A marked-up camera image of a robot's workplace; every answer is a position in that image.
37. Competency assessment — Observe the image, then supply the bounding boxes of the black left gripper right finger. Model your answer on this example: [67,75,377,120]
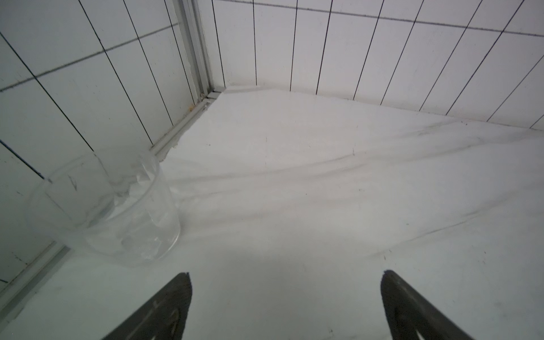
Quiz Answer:
[381,270,471,339]

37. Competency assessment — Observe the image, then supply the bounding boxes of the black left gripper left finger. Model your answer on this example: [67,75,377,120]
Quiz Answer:
[105,273,193,339]

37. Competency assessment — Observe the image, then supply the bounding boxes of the clear glass cup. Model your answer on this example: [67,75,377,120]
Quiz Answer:
[26,147,181,266]

